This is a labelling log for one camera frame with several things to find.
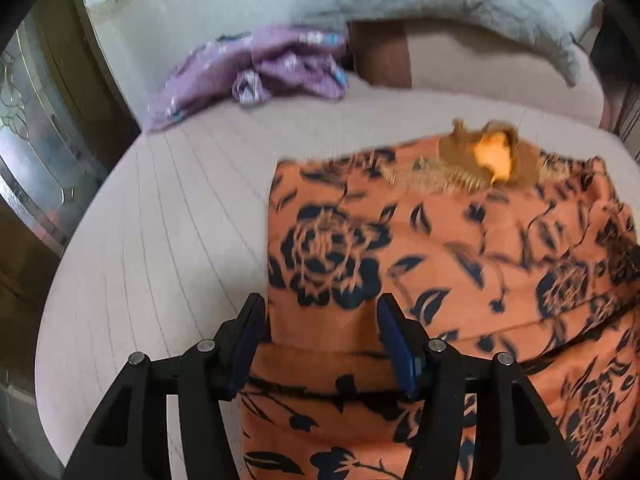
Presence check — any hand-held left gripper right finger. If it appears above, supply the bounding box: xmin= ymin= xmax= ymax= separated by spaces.
xmin=376 ymin=292 xmax=583 ymax=480

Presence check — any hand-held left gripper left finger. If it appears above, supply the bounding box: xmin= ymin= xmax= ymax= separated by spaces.
xmin=62 ymin=292 xmax=268 ymax=480

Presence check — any orange black floral garment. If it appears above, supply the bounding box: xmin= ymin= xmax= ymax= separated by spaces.
xmin=239 ymin=120 xmax=640 ymax=480

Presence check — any wooden door frame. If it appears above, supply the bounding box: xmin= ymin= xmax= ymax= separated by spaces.
xmin=30 ymin=0 xmax=143 ymax=176

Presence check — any pink pillow with brown stripe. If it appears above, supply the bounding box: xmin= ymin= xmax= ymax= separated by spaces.
xmin=347 ymin=17 xmax=608 ymax=128

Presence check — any purple floral cloth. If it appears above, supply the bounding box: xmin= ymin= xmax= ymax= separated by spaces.
xmin=145 ymin=24 xmax=349 ymax=133

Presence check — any patterned glass door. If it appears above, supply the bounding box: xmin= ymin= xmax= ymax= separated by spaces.
xmin=0 ymin=10 xmax=106 ymax=251

